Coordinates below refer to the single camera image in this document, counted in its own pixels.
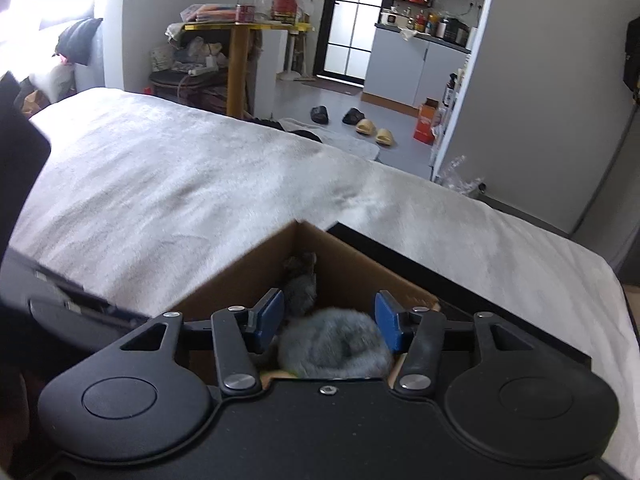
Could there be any white fluffy blanket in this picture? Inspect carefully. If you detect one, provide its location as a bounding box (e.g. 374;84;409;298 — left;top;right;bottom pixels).
11;88;639;478

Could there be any red canister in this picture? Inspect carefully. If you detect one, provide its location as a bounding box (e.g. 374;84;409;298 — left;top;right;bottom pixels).
271;0;297;25

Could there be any dark cushion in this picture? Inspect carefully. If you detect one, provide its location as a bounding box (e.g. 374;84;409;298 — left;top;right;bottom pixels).
54;18;103;66

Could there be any white floor mat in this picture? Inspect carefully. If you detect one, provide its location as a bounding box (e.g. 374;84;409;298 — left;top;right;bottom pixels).
278;118;380;160

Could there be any glass jar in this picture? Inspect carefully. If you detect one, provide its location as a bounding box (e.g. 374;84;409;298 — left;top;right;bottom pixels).
235;0;268;24

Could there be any black slipper right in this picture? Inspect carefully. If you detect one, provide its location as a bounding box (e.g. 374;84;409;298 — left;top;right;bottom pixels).
342;107;366;126

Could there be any beige slipper left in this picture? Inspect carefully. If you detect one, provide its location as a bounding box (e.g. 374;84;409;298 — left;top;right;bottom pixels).
356;118;376;136

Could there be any orange carton box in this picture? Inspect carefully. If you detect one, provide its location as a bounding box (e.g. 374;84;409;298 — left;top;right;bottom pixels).
413;99;439;145

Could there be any white kitchen cabinet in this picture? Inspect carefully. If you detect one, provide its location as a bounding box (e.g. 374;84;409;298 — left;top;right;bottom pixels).
361;24;471;117

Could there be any beige slipper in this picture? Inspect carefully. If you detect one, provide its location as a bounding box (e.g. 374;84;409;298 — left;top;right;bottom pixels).
356;118;376;136
375;128;395;148

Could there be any black slipper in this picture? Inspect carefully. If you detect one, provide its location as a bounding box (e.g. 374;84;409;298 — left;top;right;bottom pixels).
342;107;366;126
309;105;329;125

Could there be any brown cardboard box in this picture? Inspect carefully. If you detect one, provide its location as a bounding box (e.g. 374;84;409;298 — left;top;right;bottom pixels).
169;219;443;386

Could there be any beige slipper right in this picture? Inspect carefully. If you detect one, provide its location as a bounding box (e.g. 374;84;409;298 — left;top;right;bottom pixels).
375;128;395;148

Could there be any black tray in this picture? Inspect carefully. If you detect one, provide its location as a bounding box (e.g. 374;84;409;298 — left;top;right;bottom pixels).
324;220;594;376

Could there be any black slipper left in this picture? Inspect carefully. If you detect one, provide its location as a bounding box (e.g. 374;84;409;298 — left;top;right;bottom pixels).
309;105;329;125

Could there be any black-framed glass door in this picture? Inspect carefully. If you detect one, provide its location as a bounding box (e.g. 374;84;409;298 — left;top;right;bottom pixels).
314;0;383;86

